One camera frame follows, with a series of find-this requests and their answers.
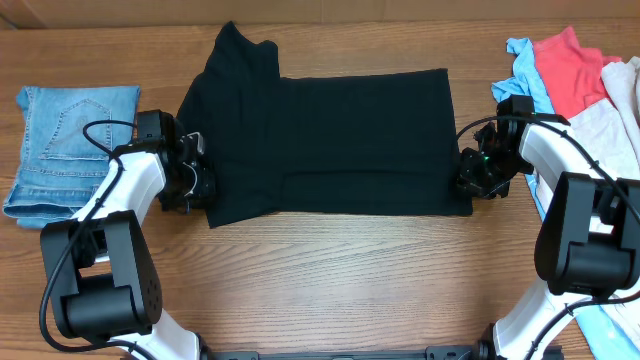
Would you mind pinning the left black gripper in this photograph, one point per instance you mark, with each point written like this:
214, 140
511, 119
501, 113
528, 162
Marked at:
208, 185

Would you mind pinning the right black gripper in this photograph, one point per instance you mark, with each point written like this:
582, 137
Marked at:
467, 183

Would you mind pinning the black t-shirt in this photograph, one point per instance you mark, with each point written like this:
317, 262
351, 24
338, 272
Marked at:
373, 145

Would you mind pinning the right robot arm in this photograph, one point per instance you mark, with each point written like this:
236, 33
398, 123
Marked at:
587, 250

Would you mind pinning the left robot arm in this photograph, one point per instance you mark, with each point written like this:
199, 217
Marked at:
103, 289

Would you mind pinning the beige garment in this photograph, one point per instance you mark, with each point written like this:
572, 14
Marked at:
609, 129

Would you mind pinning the red garment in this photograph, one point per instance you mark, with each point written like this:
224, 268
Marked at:
571, 73

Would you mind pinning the folded blue denim jeans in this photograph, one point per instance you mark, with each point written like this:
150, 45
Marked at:
60, 167

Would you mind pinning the light blue garment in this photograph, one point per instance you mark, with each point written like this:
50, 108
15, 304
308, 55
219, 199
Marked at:
604, 337

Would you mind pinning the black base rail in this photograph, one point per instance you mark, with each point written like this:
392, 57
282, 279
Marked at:
447, 352

